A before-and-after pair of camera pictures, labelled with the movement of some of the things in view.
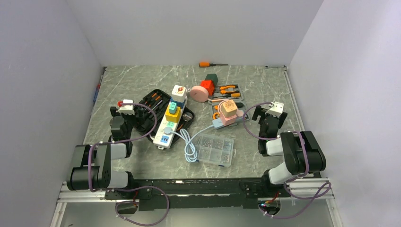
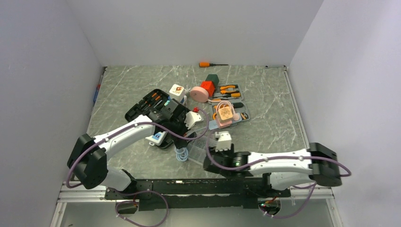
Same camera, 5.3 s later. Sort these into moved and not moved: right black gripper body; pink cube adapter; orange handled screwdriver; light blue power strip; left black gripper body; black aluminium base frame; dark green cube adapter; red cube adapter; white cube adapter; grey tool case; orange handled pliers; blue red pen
Moved: white cube adapter; left black gripper body; right black gripper body; pink cube adapter
Not moved: red cube adapter; grey tool case; black aluminium base frame; blue red pen; orange handled pliers; light blue power strip; dark green cube adapter; orange handled screwdriver
